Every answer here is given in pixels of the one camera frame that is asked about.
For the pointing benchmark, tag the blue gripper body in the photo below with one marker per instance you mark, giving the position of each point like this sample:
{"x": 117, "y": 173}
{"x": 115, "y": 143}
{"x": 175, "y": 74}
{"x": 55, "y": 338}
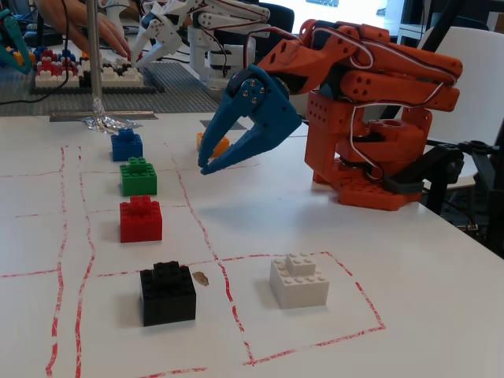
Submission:
{"x": 272, "y": 106}

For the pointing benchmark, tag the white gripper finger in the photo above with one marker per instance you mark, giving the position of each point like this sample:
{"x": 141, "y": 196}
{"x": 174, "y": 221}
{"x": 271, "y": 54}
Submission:
{"x": 145, "y": 37}
{"x": 161, "y": 50}

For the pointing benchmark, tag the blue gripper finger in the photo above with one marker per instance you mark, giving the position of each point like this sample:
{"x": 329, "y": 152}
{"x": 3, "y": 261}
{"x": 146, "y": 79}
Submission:
{"x": 236, "y": 102}
{"x": 252, "y": 145}

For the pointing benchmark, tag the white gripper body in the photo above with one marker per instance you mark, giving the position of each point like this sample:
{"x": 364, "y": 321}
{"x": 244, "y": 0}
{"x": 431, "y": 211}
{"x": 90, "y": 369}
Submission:
{"x": 157, "y": 36}

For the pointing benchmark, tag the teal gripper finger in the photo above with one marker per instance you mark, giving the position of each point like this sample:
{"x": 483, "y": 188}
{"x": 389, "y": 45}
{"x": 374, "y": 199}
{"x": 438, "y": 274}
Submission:
{"x": 15, "y": 39}

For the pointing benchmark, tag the blue brick block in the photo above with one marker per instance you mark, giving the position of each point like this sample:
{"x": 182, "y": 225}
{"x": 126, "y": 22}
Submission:
{"x": 126, "y": 147}

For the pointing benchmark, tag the person's forearm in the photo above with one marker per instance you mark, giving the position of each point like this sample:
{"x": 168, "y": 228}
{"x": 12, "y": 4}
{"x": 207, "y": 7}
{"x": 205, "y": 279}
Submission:
{"x": 51, "y": 12}

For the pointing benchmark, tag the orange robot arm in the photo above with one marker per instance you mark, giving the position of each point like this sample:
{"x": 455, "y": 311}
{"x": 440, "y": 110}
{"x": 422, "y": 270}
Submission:
{"x": 393, "y": 82}

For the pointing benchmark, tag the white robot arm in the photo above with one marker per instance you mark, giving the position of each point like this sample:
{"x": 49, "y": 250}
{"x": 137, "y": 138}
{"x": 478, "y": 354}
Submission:
{"x": 201, "y": 51}

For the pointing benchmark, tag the grey tape marker patch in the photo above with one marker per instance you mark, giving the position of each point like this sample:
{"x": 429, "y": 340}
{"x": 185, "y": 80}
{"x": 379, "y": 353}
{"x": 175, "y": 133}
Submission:
{"x": 236, "y": 125}

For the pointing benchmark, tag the orange brick block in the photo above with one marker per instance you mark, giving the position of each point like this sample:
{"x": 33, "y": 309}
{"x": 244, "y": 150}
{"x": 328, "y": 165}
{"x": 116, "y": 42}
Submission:
{"x": 220, "y": 146}

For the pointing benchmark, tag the green brick block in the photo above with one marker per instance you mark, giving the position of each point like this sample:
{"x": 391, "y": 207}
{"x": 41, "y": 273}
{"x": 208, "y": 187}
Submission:
{"x": 138, "y": 179}

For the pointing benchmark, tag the red brick block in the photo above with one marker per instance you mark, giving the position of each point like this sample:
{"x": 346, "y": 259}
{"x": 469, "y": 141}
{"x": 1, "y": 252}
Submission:
{"x": 141, "y": 224}

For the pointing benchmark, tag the white brick block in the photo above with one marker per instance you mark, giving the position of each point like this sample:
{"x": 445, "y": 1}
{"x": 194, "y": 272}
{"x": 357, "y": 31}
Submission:
{"x": 299, "y": 287}

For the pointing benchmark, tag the black brick block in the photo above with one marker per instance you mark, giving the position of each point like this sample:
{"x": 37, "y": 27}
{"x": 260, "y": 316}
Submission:
{"x": 167, "y": 295}

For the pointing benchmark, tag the person's hand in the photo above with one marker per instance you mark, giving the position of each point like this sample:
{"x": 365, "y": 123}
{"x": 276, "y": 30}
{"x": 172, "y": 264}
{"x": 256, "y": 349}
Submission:
{"x": 114, "y": 35}

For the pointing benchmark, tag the grey studded baseplate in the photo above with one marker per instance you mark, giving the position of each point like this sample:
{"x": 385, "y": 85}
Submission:
{"x": 177, "y": 98}

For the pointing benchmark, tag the metal pole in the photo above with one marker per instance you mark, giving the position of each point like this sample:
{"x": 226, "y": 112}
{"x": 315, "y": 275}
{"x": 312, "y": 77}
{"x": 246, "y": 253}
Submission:
{"x": 94, "y": 47}

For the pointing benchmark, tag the pile of mixed toy bricks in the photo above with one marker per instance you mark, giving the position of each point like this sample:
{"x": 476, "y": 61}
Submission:
{"x": 55, "y": 76}

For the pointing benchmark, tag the crumpled aluminium foil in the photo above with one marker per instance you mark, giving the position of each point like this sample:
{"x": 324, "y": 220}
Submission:
{"x": 106, "y": 122}

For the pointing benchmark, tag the dark chair back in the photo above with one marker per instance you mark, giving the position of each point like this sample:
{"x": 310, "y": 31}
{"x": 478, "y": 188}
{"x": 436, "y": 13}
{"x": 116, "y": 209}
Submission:
{"x": 281, "y": 23}

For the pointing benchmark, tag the long grey tape strip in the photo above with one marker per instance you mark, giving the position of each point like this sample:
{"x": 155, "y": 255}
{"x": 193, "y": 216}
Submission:
{"x": 67, "y": 116}

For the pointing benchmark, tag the brown scrap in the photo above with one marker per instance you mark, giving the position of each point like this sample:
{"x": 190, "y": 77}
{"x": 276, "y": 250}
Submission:
{"x": 201, "y": 277}

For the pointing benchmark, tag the black table clamp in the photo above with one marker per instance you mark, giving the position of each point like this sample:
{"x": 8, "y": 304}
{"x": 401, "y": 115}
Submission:
{"x": 417, "y": 173}

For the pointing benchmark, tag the black metal stand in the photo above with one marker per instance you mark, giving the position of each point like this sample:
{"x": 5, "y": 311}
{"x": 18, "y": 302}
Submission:
{"x": 486, "y": 169}

